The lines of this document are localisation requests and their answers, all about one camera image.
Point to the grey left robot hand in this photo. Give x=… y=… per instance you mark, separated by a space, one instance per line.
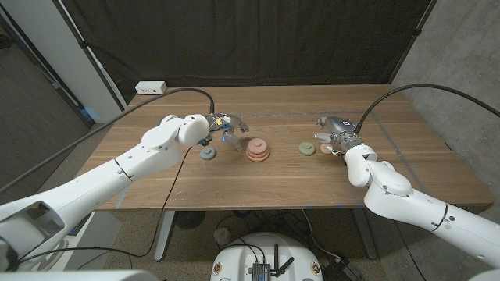
x=228 y=123

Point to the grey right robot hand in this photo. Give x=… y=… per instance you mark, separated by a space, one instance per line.
x=340 y=129

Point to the pale pink toy disk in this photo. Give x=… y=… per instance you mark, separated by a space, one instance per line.
x=257 y=145

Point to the grey toy disk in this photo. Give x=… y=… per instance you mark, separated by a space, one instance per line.
x=207 y=153

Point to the green toy disk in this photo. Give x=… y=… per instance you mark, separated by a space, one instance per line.
x=306 y=148

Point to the salmon pink toy disk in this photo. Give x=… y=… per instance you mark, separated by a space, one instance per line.
x=258 y=155

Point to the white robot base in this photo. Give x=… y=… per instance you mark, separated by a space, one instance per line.
x=238 y=257

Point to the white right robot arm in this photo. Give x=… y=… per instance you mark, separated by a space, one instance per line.
x=390 y=187

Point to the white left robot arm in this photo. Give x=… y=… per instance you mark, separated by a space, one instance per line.
x=97 y=183

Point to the small tan toy piece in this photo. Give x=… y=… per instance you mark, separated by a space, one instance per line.
x=325 y=148

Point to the large tan toy disk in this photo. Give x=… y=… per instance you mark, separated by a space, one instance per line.
x=258 y=159

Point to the black backdrop cloth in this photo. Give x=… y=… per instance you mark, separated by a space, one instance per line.
x=234 y=39

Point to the white power strip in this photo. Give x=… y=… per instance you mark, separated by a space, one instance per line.
x=151 y=87

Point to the black floor fan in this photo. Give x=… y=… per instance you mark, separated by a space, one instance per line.
x=190 y=219

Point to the grey round floor object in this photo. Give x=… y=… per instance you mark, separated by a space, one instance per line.
x=222 y=236

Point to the grey table leg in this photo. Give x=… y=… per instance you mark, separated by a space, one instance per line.
x=168 y=222
x=367 y=242

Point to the black backdrop stand pole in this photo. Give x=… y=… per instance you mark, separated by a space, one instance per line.
x=417 y=32
x=83 y=44

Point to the black floor power adapter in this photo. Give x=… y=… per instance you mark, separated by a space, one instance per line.
x=343 y=269

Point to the grey box with antennas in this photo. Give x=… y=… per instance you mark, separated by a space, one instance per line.
x=261 y=270

